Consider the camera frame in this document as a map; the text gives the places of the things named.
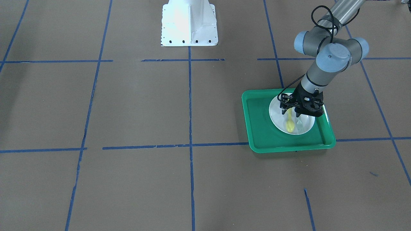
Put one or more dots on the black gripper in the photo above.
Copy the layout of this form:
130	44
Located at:
301	92

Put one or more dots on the yellow plastic spoon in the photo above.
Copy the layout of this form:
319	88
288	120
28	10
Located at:
290	124

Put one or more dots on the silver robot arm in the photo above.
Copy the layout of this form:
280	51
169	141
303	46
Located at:
332	56

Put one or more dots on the clear plastic fork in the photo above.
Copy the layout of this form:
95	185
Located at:
299	125

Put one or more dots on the white round plate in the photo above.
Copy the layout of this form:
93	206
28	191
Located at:
279	120

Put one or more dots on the green plastic tray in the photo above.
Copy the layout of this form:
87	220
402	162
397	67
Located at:
265	137

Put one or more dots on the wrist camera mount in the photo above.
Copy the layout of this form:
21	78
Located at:
312	105

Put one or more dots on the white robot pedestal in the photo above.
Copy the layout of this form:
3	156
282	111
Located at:
189	23

